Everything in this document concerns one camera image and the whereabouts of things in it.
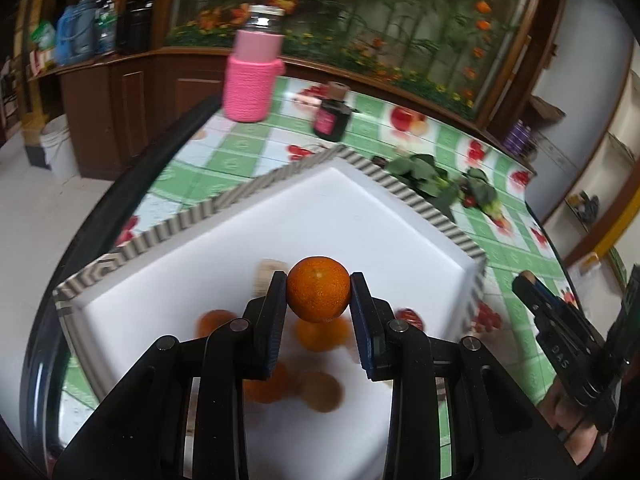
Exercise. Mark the orange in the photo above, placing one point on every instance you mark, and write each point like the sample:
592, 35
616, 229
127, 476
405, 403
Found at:
317, 288
320, 337
270, 387
215, 322

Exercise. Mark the purple can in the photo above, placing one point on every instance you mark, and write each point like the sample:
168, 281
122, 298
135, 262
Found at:
525, 136

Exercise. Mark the leafy green vegetable bunch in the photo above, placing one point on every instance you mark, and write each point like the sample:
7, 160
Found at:
482, 195
420, 175

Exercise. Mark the red date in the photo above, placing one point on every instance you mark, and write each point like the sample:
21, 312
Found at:
409, 318

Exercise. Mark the pink knitted-sleeve bottle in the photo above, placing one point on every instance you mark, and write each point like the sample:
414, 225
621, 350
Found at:
250, 75

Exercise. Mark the small dark jar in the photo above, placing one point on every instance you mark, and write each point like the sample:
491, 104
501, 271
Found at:
331, 120

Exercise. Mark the person's right hand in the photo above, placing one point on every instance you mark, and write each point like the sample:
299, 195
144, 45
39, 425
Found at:
575, 430

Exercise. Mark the green packet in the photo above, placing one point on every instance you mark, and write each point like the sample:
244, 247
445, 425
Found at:
44, 42

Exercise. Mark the purple bottles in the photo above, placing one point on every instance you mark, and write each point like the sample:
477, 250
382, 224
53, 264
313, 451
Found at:
512, 137

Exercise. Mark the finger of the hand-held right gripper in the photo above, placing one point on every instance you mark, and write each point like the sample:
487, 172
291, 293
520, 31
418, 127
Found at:
555, 345
580, 325

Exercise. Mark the large dark container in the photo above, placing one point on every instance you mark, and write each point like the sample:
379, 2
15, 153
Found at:
135, 22

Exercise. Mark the glass-fronted artificial flower display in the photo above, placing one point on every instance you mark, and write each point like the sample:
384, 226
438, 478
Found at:
375, 20

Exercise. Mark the green checked fruit-print tablecloth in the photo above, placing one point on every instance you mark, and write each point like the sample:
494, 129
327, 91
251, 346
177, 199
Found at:
240, 145

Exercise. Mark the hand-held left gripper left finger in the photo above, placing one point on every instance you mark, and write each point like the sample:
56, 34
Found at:
274, 330

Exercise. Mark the beige cork-like piece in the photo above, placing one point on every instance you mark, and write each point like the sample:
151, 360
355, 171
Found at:
262, 272

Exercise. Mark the white plastic bucket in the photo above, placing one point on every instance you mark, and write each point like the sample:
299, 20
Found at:
60, 147

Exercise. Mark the wooden low cabinet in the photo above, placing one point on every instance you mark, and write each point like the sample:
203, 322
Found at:
150, 110

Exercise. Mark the round brown fruit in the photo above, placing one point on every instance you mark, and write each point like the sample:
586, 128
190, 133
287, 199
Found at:
322, 391

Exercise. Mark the clear bottle with green label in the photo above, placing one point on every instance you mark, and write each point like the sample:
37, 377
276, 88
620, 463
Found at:
106, 25

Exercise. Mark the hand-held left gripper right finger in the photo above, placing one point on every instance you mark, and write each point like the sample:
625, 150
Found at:
362, 330

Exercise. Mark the blue plastic jug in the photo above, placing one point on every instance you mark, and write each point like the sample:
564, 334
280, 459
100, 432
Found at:
75, 35

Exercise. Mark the small dark red fruit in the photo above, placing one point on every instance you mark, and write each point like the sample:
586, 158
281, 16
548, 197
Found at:
468, 201

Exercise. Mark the white tray with striped rim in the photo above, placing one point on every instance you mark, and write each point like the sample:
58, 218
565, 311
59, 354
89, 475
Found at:
350, 220

